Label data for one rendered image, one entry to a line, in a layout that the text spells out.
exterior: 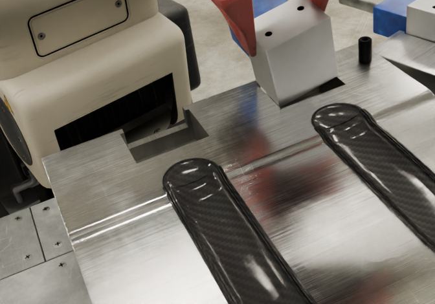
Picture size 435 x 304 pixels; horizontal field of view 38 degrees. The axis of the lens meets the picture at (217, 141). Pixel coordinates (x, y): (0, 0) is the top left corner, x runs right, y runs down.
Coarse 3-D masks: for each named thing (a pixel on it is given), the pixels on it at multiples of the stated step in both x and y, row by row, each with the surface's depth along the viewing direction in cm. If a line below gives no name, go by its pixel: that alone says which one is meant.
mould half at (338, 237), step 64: (384, 64) 47; (256, 128) 43; (64, 192) 41; (128, 192) 40; (256, 192) 39; (320, 192) 38; (128, 256) 36; (192, 256) 35; (320, 256) 34; (384, 256) 34
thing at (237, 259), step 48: (336, 144) 42; (384, 144) 41; (192, 192) 40; (384, 192) 38; (432, 192) 37; (192, 240) 36; (240, 240) 37; (432, 240) 35; (240, 288) 34; (288, 288) 33
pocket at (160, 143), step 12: (192, 120) 47; (168, 132) 47; (180, 132) 47; (192, 132) 48; (204, 132) 45; (132, 144) 47; (144, 144) 46; (156, 144) 47; (168, 144) 47; (180, 144) 48; (144, 156) 47
